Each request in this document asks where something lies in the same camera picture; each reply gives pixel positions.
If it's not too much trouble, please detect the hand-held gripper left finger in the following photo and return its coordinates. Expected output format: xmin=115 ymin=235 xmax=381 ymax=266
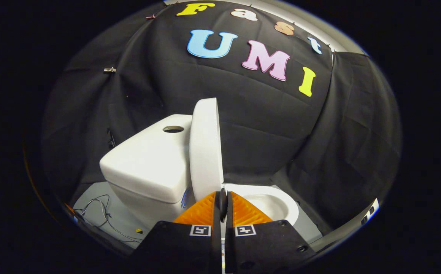
xmin=131 ymin=191 xmax=221 ymax=274

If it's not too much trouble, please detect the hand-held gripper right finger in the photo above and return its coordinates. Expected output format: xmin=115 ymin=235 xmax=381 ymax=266
xmin=226 ymin=191 xmax=317 ymax=274

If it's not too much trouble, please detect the white toilet lid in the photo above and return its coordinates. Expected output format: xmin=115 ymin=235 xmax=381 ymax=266
xmin=189 ymin=98 xmax=228 ymax=221

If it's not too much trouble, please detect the white ceramic toilet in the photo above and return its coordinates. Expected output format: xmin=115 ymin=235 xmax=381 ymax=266
xmin=100 ymin=113 xmax=300 ymax=231

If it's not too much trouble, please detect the black backdrop cloth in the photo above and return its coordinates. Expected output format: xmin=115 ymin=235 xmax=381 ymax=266
xmin=42 ymin=2 xmax=401 ymax=236

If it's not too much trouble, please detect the white toilet seat ring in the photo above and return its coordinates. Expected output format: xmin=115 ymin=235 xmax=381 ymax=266
xmin=222 ymin=184 xmax=300 ymax=226

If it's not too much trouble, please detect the thin black cable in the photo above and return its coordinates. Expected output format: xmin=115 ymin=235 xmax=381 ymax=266
xmin=73 ymin=194 xmax=145 ymax=244

